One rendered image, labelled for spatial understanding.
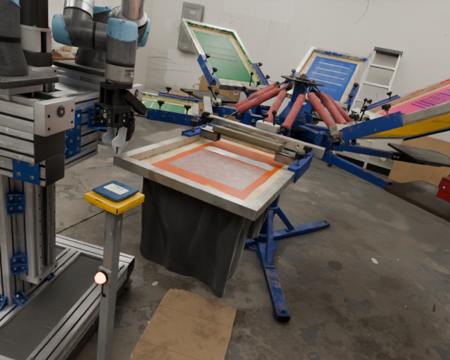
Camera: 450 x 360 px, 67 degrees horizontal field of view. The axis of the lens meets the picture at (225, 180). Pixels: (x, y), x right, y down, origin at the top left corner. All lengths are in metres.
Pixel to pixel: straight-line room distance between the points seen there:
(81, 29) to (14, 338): 1.23
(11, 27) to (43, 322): 1.18
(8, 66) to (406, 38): 5.17
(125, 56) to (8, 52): 0.33
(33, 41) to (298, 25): 4.89
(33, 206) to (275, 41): 4.99
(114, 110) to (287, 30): 5.12
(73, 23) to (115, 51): 0.16
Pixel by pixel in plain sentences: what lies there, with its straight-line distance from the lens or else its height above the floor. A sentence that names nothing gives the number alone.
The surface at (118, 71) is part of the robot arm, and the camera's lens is 0.95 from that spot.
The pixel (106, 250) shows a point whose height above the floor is 0.75.
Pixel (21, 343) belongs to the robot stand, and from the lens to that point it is 1.70.
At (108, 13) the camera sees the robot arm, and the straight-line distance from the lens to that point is 1.54.
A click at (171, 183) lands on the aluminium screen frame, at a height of 0.97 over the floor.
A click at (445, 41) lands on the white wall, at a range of 5.70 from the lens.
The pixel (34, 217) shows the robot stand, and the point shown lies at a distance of 1.58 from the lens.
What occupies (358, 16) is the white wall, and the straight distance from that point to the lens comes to 5.74.
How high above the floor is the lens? 1.46
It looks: 22 degrees down
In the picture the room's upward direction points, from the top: 12 degrees clockwise
